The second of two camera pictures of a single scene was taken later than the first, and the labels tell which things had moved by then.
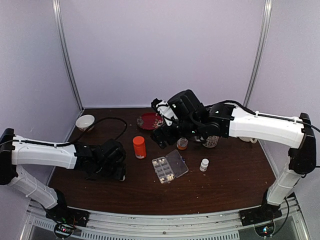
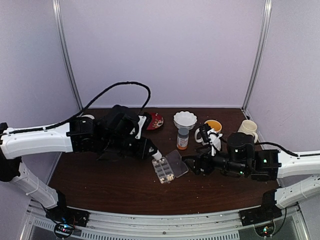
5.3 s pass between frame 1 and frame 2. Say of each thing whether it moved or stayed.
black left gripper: moved
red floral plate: stayed
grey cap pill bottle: stayed
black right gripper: moved
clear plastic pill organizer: stayed
